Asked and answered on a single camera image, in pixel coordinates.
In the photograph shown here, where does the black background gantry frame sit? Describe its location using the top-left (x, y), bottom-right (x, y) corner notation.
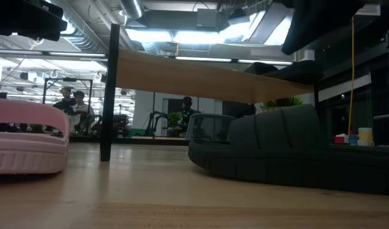
top-left (42, 77), bottom-right (94, 106)

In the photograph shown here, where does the grey ceiling unit box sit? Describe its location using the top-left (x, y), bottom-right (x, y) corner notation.
top-left (196, 8), bottom-right (219, 32)

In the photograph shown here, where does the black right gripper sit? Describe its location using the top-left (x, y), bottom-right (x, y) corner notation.
top-left (281, 0), bottom-right (365, 55)

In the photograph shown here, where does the grey mesh office chair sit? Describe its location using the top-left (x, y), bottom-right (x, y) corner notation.
top-left (185, 113), bottom-right (236, 142)

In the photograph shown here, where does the smooth silver ventilation duct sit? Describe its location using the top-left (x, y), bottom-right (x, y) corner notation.
top-left (119, 0), bottom-right (145, 20)

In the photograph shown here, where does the yellow cup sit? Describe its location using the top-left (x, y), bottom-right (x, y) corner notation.
top-left (358, 127), bottom-right (375, 146)

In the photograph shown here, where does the laptop computer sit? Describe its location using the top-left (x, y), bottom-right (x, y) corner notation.
top-left (373, 113), bottom-right (389, 146)

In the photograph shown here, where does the pink rubber slide sandal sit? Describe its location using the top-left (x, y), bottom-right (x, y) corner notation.
top-left (0, 97), bottom-right (71, 175)

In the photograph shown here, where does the ribbed silver ventilation duct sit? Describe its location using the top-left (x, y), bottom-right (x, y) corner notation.
top-left (59, 28), bottom-right (109, 55)

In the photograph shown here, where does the wooden shelf with black frame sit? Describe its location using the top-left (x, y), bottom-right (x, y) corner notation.
top-left (99, 23), bottom-right (321, 162)

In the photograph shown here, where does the person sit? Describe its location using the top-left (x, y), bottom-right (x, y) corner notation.
top-left (68, 90), bottom-right (96, 133)
top-left (52, 86), bottom-right (76, 116)
top-left (178, 96), bottom-right (201, 133)

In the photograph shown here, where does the yellow cable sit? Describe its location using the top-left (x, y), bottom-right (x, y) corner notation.
top-left (346, 15), bottom-right (357, 137)

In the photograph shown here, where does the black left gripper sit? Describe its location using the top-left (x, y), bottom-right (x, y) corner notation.
top-left (0, 0), bottom-right (68, 42)

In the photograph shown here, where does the long ceiling tube light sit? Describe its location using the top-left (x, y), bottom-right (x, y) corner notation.
top-left (174, 55), bottom-right (294, 67)
top-left (0, 49), bottom-right (108, 60)

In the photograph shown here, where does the black table frame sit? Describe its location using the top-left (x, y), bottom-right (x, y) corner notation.
top-left (69, 135), bottom-right (190, 146)

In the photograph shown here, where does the small green background plant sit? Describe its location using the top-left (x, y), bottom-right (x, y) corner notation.
top-left (167, 111), bottom-right (183, 128)

